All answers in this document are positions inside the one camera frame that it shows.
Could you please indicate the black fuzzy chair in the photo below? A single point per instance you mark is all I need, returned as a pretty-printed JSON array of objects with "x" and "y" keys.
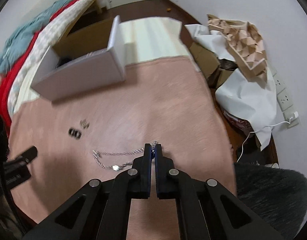
[{"x": 276, "y": 195}]

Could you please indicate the brown cardboard pieces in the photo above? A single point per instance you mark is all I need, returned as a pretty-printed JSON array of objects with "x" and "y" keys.
[{"x": 216, "y": 71}]

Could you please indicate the small silver earrings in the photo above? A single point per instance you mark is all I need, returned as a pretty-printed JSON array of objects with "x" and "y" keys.
[{"x": 84, "y": 124}]

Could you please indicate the white paper sheet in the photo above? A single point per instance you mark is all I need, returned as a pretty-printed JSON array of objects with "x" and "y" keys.
[{"x": 253, "y": 101}]

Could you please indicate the red bed cover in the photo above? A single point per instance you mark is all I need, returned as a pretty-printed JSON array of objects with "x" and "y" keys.
[{"x": 7, "y": 80}]

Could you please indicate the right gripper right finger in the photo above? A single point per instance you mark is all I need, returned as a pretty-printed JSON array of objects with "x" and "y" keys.
[{"x": 166, "y": 184}]

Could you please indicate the brown geometric patterned cloth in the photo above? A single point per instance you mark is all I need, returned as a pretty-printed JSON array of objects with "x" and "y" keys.
[{"x": 245, "y": 44}]

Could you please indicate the blue-grey quilt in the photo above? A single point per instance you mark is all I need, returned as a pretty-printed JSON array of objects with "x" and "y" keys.
[{"x": 19, "y": 20}]

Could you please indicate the striped pale cloth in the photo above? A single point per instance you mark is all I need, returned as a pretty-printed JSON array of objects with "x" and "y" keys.
[{"x": 146, "y": 39}]

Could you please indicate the white cardboard box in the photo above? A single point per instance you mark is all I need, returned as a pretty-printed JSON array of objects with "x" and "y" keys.
[{"x": 85, "y": 60}]

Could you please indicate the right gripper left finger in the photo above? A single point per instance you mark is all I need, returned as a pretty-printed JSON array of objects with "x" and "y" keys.
[{"x": 142, "y": 180}]

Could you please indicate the white power strip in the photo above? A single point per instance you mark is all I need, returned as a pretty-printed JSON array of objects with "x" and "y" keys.
[{"x": 284, "y": 100}]

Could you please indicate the checkered mattress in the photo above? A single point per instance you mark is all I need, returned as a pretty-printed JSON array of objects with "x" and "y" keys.
[{"x": 50, "y": 34}]

